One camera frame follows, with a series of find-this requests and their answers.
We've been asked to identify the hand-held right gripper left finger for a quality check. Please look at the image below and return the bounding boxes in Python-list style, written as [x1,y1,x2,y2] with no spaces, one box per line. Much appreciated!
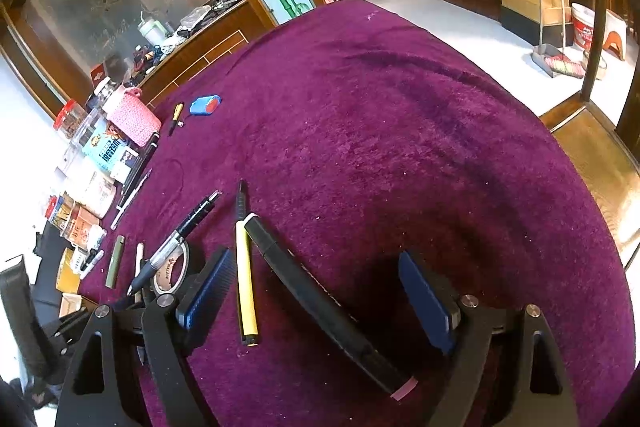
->
[54,247,237,427]

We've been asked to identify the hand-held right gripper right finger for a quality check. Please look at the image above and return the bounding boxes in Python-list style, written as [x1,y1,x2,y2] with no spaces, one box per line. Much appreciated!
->
[397,249,581,427]

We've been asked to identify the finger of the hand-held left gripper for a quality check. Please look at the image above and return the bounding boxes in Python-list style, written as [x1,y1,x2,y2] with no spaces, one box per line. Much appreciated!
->
[52,308,99,349]

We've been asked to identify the cardboard tray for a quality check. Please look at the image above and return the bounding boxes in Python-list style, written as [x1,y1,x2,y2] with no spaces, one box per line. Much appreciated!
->
[59,294,86,318]

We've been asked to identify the black marker pink cap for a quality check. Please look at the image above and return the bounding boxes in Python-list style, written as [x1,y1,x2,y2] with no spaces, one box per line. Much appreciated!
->
[243,216,419,403]

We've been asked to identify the black tape roll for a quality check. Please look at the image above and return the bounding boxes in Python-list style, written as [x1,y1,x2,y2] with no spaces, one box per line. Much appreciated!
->
[152,239,206,298]

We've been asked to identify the white marker black print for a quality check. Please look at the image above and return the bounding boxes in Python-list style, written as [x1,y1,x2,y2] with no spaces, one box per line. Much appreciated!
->
[79,249,105,278]

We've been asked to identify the green marker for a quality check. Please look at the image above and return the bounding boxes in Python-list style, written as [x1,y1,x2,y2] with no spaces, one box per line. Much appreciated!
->
[105,235,125,290]

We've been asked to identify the clear pen black cap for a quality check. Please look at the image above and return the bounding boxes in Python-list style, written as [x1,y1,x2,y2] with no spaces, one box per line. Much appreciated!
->
[127,191,222,296]

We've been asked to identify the white stylus pen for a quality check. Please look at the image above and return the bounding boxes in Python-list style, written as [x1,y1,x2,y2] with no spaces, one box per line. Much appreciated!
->
[133,243,145,293]

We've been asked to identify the dark grey pen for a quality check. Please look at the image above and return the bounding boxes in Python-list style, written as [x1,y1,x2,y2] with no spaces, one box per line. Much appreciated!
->
[235,179,250,226]

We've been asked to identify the glass jar red label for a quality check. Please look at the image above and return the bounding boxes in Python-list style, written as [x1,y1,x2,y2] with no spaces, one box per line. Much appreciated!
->
[60,204,107,251]

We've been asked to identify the jar with red lid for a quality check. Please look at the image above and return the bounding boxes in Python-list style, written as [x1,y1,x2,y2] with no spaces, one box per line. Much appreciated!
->
[45,194,76,228]

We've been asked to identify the slim white pen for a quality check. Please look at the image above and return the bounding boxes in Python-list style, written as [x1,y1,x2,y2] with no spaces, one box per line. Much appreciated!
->
[110,169,152,231]

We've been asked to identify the white plastic jar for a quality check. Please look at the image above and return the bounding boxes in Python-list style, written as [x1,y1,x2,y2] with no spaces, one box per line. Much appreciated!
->
[65,167,117,219]

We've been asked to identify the thin black pen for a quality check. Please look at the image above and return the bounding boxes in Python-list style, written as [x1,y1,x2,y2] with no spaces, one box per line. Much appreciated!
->
[122,134,161,196]

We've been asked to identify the blue and white box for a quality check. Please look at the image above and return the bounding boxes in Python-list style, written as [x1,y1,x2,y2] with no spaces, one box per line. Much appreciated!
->
[111,147,144,182]

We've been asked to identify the blue printed box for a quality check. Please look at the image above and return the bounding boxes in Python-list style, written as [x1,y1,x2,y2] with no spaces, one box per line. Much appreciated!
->
[82,122,129,173]

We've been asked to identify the short yellow black pen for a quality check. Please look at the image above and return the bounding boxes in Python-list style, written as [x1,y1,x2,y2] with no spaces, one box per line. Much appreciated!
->
[168,102,185,136]

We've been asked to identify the pink woven cup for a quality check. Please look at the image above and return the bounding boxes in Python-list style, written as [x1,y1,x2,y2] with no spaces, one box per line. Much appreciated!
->
[102,88,162,148]

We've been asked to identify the large clear jar red lid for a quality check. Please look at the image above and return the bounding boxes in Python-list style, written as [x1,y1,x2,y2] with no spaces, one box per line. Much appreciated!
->
[54,99,89,140]

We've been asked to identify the metal dustpan with broom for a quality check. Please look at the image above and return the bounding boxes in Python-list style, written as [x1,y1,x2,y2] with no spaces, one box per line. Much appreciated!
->
[531,0,584,80]

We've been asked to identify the white bucket red label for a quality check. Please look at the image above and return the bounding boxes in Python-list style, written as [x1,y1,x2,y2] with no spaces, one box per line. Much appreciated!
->
[570,3,609,50]

